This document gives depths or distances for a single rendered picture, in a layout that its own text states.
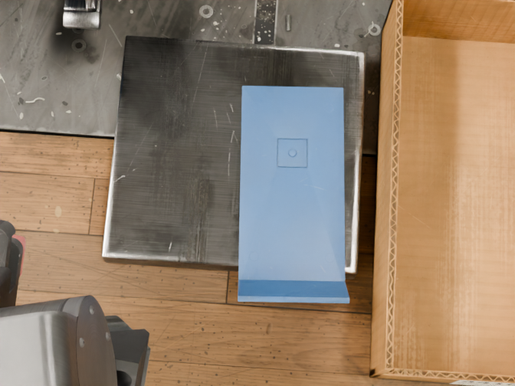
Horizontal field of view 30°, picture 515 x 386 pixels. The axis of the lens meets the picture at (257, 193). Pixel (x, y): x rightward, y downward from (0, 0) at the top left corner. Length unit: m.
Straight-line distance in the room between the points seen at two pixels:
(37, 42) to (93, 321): 0.37
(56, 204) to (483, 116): 0.31
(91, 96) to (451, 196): 0.26
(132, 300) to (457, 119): 0.26
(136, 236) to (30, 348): 0.31
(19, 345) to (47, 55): 0.40
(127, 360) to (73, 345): 0.07
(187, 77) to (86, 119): 0.08
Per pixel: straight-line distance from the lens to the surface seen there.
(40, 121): 0.70
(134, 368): 0.41
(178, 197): 0.65
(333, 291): 0.62
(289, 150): 0.65
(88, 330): 0.37
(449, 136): 0.69
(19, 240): 0.48
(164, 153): 0.66
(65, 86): 0.70
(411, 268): 0.66
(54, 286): 0.67
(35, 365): 0.34
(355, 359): 0.65
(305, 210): 0.64
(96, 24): 0.63
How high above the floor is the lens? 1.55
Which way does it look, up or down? 75 degrees down
